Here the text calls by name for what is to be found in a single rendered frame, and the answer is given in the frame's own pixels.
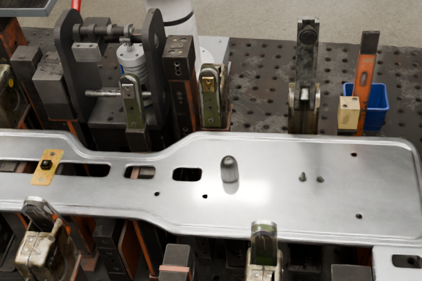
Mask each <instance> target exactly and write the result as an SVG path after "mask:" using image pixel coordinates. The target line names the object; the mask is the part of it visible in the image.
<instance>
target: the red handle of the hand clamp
mask: <svg viewBox="0 0 422 281"><path fill-rule="evenodd" d="M309 87H310V86H300V94H299V100H300V101H302V102H307V101H308V100H310V94H309Z"/></svg>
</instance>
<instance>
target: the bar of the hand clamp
mask: <svg viewBox="0 0 422 281"><path fill-rule="evenodd" d="M319 30H320V17H319V16H298V19H297V36H296V69H295V103H294V108H295V109H298V106H299V91H300V86H311V87H310V109H314V106H315V87H316V77H317V59H318V40H319Z"/></svg>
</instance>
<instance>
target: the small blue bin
mask: <svg viewBox="0 0 422 281"><path fill-rule="evenodd" d="M353 87H354V83H344V84H343V92H344V96H346V97H351V96H352V91H353ZM388 110H389V102H388V98H387V90H386V85H385V84H383V83H372V86H371V92H370V96H369V103H368V107H367V113H366V117H365V124H364V130H367V131H380V130H381V127H382V126H383V123H384V119H385V116H386V112H387V111H388Z"/></svg>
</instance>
